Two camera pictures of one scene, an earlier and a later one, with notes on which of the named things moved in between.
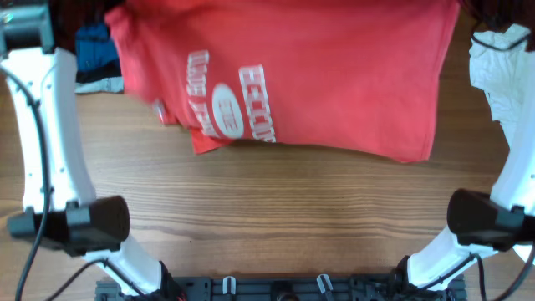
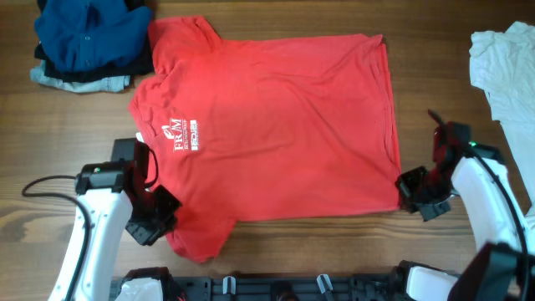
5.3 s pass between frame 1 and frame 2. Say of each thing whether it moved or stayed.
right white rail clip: stayed
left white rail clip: stayed
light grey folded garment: stayed
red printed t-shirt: moved
